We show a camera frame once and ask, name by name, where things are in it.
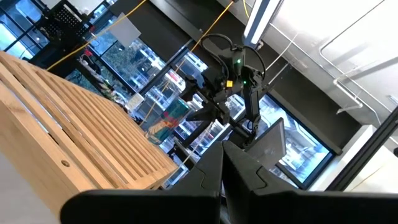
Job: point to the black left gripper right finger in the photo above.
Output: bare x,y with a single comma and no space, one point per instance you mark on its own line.
311,208

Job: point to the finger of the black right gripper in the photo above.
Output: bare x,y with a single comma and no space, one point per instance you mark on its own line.
210,115
191,88

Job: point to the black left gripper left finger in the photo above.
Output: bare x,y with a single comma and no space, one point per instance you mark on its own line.
155,208

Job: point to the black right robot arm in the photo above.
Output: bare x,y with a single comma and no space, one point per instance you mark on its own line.
250,102

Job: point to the wooden slatted shelf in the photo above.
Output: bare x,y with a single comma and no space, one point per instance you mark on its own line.
77,124

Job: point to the colourful poster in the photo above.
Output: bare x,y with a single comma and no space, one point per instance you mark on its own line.
168,123

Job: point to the dark flat screen monitor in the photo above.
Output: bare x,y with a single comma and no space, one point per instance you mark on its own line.
267,146

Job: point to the white ceiling light fixture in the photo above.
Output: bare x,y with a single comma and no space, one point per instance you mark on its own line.
258,21

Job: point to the grey square sign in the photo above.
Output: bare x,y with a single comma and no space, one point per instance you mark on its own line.
124,29

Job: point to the black mesh cart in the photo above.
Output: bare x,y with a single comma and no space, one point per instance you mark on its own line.
66,18

